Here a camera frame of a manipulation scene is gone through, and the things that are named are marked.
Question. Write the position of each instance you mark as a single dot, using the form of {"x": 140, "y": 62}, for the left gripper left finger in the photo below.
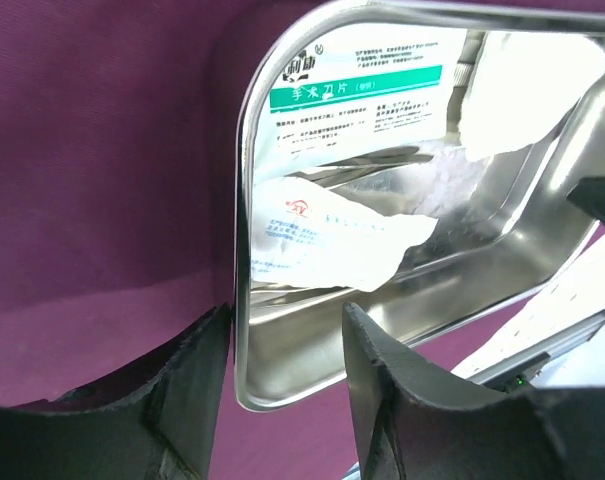
{"x": 153, "y": 418}

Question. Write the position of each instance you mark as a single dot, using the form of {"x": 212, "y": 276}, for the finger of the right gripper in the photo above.
{"x": 588, "y": 195}

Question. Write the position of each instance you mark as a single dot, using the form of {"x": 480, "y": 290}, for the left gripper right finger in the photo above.
{"x": 414, "y": 420}

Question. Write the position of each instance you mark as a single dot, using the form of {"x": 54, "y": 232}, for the white gauze pad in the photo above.
{"x": 522, "y": 85}

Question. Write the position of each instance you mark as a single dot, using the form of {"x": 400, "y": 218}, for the steel instrument tray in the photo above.
{"x": 505, "y": 226}

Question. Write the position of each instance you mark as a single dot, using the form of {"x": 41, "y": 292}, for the clear plastic syringe packet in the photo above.
{"x": 305, "y": 236}

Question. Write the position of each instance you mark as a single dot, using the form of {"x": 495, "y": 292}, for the green white suture packet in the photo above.
{"x": 354, "y": 90}

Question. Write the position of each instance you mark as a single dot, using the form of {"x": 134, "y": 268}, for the aluminium frame rail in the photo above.
{"x": 517, "y": 371}

